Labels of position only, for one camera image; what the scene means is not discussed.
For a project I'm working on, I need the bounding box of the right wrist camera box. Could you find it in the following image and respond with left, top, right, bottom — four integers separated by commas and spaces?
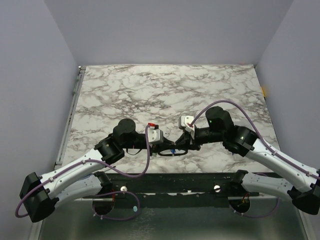
178, 115, 195, 139

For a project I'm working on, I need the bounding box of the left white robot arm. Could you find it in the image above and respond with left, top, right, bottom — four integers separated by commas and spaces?
15, 118, 176, 223

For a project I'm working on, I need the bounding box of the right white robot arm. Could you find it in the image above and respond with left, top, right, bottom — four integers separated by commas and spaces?
178, 106, 320, 215

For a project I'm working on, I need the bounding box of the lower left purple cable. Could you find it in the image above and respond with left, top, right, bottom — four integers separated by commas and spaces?
92, 186, 142, 222

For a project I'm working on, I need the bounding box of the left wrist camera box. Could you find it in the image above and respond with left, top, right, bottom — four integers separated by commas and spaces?
147, 128, 164, 145

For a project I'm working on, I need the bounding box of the left aluminium rail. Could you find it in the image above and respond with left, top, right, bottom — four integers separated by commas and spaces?
54, 65, 87, 170

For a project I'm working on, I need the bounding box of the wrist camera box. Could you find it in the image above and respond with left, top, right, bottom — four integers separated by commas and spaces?
147, 128, 164, 145
178, 115, 195, 139

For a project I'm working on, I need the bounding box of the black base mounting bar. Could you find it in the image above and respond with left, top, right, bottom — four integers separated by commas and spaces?
92, 173, 248, 212

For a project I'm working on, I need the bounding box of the metal key holder plate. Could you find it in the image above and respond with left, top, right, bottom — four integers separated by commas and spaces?
157, 149, 188, 157

